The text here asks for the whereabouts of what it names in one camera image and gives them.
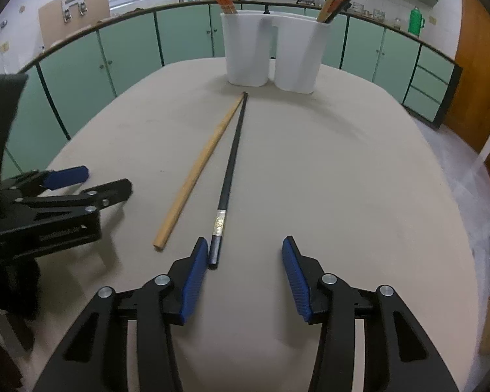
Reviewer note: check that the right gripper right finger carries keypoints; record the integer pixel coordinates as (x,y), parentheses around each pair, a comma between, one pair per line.
(399,355)

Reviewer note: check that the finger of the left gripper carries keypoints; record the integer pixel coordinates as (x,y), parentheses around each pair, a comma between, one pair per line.
(87,201)
(31,185)

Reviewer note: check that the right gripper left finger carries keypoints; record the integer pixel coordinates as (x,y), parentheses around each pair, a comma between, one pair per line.
(92,355)

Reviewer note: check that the cardboard panel with device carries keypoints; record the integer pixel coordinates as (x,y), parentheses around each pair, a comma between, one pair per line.
(61,19)

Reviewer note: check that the white double utensil holder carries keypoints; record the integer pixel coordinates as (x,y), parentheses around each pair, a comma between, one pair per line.
(289,46)

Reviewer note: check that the green lower cabinets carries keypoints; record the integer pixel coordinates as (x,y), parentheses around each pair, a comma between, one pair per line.
(66,87)

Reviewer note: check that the brown wooden door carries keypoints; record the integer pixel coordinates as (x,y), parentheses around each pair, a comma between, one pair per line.
(469,113)

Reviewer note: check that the green thermos flask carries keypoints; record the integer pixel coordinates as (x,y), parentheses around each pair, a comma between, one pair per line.
(416,22)

